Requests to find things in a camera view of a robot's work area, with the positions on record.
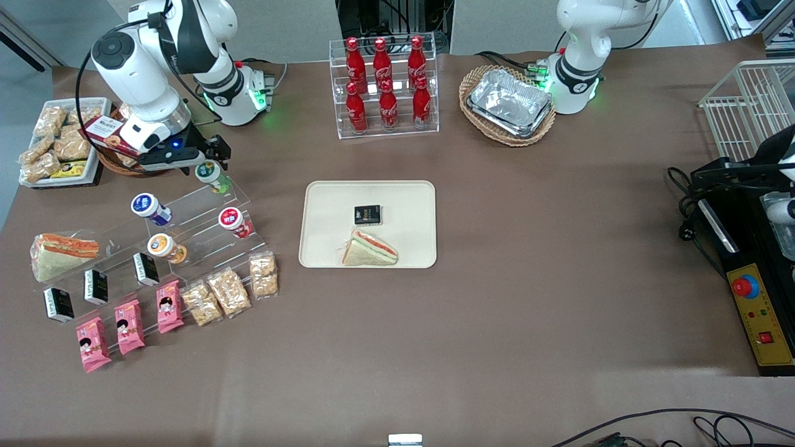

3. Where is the looped black cable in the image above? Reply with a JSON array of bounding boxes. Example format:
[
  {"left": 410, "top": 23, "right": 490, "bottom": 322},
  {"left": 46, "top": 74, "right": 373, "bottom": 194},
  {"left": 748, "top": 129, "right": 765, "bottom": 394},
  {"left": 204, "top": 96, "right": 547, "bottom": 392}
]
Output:
[{"left": 693, "top": 415, "right": 756, "bottom": 447}]

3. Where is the black base cable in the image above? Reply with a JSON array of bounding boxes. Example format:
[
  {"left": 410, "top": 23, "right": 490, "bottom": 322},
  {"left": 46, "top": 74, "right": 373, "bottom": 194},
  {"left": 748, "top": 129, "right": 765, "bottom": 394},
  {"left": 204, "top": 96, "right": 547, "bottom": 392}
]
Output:
[{"left": 475, "top": 50, "right": 550, "bottom": 80}]

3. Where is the dark equipment rack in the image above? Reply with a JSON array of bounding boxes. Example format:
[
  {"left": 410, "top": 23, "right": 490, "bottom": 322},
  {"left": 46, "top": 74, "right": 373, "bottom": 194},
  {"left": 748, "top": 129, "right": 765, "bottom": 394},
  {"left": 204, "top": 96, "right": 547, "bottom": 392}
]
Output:
[{"left": 335, "top": 0, "right": 454, "bottom": 53}]

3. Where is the brown wicker basket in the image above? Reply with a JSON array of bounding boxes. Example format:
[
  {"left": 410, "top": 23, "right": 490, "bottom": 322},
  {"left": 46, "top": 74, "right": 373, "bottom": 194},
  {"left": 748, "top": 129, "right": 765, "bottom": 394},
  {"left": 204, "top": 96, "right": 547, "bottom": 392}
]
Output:
[{"left": 96, "top": 102, "right": 187, "bottom": 178}]

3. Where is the wrapped triangle sandwich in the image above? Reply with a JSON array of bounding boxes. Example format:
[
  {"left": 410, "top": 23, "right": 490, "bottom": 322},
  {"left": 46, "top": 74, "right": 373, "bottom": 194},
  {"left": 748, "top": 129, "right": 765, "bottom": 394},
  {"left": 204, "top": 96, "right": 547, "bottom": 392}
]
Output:
[
  {"left": 341, "top": 228, "right": 399, "bottom": 267},
  {"left": 31, "top": 232, "right": 100, "bottom": 283}
]

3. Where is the white rectangular dish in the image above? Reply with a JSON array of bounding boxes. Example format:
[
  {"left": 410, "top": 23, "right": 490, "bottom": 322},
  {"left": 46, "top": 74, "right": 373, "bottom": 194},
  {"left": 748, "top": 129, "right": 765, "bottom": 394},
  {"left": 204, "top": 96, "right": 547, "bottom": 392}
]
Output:
[{"left": 19, "top": 97, "right": 113, "bottom": 188}]

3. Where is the light wicker basket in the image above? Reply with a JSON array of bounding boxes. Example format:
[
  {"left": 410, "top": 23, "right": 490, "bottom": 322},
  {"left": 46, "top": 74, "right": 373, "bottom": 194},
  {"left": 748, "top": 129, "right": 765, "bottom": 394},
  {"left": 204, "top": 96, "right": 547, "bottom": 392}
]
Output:
[{"left": 459, "top": 65, "right": 557, "bottom": 148}]

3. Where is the long black cable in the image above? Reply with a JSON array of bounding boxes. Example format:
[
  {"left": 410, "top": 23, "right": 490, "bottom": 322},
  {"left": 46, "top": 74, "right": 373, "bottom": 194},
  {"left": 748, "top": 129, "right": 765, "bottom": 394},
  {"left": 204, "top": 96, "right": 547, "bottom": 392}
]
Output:
[{"left": 550, "top": 408, "right": 795, "bottom": 447}]

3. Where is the green lid gum bottle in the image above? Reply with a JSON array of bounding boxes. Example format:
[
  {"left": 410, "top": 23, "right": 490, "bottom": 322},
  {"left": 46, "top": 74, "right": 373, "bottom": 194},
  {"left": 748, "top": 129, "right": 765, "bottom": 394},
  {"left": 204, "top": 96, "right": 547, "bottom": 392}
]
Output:
[{"left": 194, "top": 160, "right": 232, "bottom": 194}]

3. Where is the pink snack pack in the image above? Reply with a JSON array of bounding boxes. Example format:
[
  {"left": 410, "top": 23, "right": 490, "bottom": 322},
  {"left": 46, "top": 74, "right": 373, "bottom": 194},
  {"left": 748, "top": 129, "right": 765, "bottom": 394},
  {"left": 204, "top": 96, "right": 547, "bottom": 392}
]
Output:
[
  {"left": 156, "top": 280, "right": 184, "bottom": 335},
  {"left": 76, "top": 317, "right": 112, "bottom": 373},
  {"left": 114, "top": 299, "right": 145, "bottom": 355}
]

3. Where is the black power cable with plug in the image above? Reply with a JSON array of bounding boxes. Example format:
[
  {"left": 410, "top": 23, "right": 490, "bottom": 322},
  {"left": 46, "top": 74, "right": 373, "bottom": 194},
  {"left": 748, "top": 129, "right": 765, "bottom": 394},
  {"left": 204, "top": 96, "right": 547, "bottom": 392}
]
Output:
[{"left": 666, "top": 166, "right": 729, "bottom": 280}]

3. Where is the silver foil tray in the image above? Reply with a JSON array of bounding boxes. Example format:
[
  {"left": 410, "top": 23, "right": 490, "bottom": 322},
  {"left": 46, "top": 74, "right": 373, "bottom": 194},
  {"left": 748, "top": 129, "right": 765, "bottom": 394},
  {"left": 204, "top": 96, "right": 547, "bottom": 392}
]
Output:
[{"left": 467, "top": 68, "right": 553, "bottom": 138}]

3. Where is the white wire basket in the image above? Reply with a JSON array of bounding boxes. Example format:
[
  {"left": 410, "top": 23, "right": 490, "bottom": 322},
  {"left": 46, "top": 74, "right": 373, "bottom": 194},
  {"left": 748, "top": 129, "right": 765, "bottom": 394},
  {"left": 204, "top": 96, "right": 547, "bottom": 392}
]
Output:
[{"left": 699, "top": 59, "right": 795, "bottom": 163}]

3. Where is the grey base cable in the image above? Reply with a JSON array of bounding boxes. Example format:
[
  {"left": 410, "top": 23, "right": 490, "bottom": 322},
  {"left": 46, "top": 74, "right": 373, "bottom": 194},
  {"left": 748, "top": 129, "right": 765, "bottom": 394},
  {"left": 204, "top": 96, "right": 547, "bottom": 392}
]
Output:
[{"left": 236, "top": 57, "right": 289, "bottom": 111}]

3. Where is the black diagonal bar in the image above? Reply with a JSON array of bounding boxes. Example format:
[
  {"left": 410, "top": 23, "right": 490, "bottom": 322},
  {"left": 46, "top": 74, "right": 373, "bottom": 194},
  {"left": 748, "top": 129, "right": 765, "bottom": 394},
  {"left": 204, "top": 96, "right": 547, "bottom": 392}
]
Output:
[{"left": 0, "top": 9, "right": 49, "bottom": 73}]

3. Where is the yellow snack pack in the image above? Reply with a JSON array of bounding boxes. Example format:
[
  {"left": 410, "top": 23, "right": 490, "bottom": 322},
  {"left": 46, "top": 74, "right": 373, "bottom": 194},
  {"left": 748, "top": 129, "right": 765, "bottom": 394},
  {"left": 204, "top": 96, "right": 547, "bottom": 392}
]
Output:
[{"left": 50, "top": 160, "right": 88, "bottom": 180}]

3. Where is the clear acrylic stepped stand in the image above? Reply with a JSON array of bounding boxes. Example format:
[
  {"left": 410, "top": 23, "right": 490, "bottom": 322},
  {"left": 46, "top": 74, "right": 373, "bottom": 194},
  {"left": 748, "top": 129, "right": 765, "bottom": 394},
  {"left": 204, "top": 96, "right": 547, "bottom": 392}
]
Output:
[{"left": 37, "top": 179, "right": 275, "bottom": 330}]

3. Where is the blue lid gum bottle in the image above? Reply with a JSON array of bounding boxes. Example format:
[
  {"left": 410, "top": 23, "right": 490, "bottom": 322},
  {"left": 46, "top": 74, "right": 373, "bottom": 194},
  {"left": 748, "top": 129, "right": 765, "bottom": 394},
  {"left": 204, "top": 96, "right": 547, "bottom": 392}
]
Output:
[{"left": 130, "top": 193, "right": 173, "bottom": 227}]

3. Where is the aluminium frame shelf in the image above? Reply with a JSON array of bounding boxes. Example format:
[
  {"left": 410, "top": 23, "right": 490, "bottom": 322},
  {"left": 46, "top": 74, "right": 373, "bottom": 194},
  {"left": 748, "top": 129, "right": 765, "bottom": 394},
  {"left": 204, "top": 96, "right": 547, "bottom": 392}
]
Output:
[{"left": 711, "top": 0, "right": 795, "bottom": 55}]

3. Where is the red cookie box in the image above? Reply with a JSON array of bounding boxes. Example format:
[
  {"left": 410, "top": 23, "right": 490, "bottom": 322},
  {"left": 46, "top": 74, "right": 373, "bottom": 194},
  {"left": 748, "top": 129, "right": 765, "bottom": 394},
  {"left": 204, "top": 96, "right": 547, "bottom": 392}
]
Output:
[{"left": 82, "top": 115, "right": 140, "bottom": 159}]

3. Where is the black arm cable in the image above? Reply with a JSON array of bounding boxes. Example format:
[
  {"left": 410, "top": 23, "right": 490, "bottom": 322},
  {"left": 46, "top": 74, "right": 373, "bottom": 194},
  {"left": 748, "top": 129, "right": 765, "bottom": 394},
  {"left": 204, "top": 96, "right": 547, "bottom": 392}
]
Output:
[{"left": 75, "top": 9, "right": 209, "bottom": 157}]

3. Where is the silver foil container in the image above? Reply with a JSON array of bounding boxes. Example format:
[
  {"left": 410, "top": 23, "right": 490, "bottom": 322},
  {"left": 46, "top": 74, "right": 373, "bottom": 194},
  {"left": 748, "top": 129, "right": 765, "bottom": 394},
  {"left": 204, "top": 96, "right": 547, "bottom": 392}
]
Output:
[{"left": 761, "top": 192, "right": 795, "bottom": 261}]

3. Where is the orange lid gum bottle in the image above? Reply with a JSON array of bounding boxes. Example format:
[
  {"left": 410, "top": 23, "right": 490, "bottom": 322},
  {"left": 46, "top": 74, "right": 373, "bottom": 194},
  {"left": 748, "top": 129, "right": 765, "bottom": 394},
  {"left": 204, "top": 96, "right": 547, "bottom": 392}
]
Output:
[{"left": 147, "top": 233, "right": 187, "bottom": 264}]

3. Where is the red lid gum bottle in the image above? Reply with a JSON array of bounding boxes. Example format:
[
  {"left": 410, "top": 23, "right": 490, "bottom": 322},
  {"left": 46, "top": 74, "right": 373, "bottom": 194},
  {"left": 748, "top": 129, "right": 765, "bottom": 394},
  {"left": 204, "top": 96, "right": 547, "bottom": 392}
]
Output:
[{"left": 218, "top": 207, "right": 254, "bottom": 240}]

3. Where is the beige plastic tray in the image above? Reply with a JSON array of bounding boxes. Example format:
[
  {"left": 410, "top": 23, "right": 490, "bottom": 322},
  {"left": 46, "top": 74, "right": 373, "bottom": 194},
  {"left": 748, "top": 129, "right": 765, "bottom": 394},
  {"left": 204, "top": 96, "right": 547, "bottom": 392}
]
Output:
[{"left": 299, "top": 180, "right": 438, "bottom": 269}]

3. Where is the clear acrylic bottle rack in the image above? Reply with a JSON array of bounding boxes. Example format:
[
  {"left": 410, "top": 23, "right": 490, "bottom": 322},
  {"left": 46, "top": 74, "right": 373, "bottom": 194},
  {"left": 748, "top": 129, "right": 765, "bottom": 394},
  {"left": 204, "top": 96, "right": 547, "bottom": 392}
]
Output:
[{"left": 329, "top": 32, "right": 440, "bottom": 140}]

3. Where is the black machine with yellow panel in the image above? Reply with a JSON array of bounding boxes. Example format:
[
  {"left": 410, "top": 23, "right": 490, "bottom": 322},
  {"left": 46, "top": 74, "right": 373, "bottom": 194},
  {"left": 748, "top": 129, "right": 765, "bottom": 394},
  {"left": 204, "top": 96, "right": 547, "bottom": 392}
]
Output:
[{"left": 694, "top": 186, "right": 795, "bottom": 377}]

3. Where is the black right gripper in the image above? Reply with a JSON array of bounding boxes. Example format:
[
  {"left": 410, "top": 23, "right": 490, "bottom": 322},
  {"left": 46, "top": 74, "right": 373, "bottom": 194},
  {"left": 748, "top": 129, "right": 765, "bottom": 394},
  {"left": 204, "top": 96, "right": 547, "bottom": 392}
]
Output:
[{"left": 138, "top": 133, "right": 232, "bottom": 177}]

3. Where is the red cola bottle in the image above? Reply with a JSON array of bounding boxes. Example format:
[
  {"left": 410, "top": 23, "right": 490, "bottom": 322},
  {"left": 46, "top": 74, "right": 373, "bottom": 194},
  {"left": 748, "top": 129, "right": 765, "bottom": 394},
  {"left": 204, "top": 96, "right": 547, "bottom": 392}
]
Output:
[
  {"left": 379, "top": 81, "right": 399, "bottom": 131},
  {"left": 407, "top": 36, "right": 427, "bottom": 88},
  {"left": 412, "top": 76, "right": 432, "bottom": 129},
  {"left": 345, "top": 82, "right": 368, "bottom": 134},
  {"left": 345, "top": 37, "right": 367, "bottom": 94},
  {"left": 373, "top": 38, "right": 393, "bottom": 93}
]

